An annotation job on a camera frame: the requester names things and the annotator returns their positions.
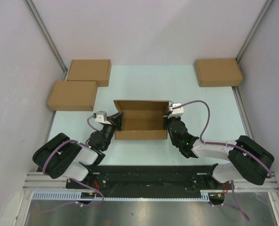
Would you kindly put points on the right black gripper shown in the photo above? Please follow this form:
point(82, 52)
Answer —
point(167, 120)

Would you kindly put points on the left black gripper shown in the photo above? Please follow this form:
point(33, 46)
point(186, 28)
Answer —
point(117, 119)

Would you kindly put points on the cardboard box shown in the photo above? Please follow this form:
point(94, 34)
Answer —
point(73, 96)
point(142, 119)
point(221, 72)
point(97, 70)

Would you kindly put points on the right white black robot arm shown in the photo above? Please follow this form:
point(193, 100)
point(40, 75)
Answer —
point(247, 159)

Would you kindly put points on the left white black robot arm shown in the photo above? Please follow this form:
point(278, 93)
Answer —
point(65, 157)

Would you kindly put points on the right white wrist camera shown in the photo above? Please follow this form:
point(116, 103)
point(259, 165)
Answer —
point(175, 110)

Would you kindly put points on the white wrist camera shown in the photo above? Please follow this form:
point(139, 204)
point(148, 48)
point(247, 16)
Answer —
point(175, 110)
point(101, 117)

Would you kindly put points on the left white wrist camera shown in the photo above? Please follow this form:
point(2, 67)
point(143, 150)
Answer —
point(101, 117)

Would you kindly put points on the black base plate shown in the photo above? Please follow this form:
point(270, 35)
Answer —
point(191, 177)

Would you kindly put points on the left aluminium corner post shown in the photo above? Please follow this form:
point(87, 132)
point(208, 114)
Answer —
point(45, 33)

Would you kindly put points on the aluminium corner post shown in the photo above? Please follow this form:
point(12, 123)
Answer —
point(45, 33)
point(255, 27)

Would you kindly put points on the right aluminium corner post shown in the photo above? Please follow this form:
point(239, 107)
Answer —
point(255, 27)

